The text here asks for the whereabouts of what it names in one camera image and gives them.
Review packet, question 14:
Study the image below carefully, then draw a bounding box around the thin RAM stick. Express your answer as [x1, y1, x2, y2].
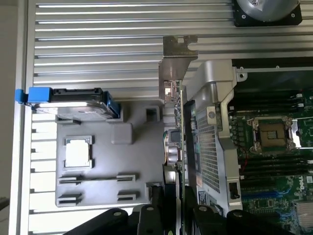
[59, 178, 135, 183]

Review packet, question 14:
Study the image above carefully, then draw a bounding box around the green motherboard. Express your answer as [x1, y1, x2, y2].
[229, 89, 313, 235]

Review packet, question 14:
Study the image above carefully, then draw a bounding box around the grey plastic parts rack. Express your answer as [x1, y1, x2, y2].
[55, 100, 165, 209]

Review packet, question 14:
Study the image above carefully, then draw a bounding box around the black RAM slot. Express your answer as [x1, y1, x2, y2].
[234, 102, 305, 110]
[241, 158, 313, 166]
[241, 168, 311, 176]
[234, 93, 305, 100]

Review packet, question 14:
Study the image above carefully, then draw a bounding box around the silver CPU chip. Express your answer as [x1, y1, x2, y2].
[65, 142, 92, 168]

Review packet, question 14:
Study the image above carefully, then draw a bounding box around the silver chipset heatsink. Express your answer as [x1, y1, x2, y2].
[296, 201, 313, 232]

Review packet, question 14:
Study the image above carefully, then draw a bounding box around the CPU socket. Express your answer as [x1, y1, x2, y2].
[248, 117, 294, 153]

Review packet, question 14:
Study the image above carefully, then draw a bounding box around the silver socket cover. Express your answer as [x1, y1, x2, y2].
[291, 117, 313, 148]

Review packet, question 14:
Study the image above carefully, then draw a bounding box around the grey open PC case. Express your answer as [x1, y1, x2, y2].
[182, 59, 313, 235]

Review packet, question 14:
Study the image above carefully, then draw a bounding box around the hard disk with blue caddy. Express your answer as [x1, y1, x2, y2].
[15, 87, 122, 122]

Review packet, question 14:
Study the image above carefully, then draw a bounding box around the red wire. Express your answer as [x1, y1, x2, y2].
[237, 146, 248, 172]

